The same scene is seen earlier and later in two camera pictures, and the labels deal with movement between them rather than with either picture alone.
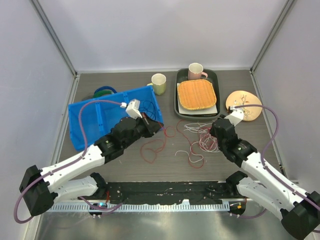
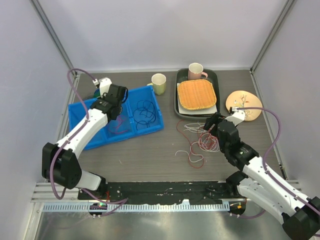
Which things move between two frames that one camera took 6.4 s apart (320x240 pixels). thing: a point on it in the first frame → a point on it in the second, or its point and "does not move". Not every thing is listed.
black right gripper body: (213, 132) does not move
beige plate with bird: (239, 97) does not move
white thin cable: (207, 142) does not move
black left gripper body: (139, 132) → (103, 97)
